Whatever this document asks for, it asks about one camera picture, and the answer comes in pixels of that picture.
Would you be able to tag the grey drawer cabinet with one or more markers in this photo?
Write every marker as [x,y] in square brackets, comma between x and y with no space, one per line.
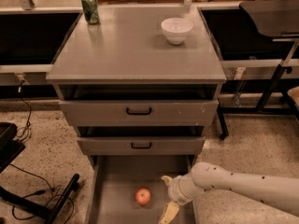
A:
[127,58]

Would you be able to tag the grey middle drawer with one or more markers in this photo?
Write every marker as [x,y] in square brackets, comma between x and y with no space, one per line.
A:
[96,146]

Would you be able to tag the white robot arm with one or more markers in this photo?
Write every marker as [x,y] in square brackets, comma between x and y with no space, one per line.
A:
[281,193]

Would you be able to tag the red apple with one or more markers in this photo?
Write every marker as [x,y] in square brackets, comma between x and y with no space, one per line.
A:
[143,196]

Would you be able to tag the black chair base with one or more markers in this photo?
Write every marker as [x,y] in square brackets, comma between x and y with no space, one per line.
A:
[18,186]

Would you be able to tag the grey open bottom drawer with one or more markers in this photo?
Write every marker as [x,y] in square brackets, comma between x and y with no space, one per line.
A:
[116,180]

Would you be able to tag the grey top drawer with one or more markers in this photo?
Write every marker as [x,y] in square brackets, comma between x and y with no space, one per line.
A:
[139,113]

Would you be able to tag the white ceramic bowl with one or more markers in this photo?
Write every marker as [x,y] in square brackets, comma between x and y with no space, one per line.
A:
[176,30]

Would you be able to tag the green soda can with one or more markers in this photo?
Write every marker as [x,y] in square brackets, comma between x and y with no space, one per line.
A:
[90,11]

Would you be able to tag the black table on right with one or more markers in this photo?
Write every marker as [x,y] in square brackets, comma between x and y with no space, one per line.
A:
[277,19]

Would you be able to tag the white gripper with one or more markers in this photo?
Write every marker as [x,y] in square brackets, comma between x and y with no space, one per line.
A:
[175,188]

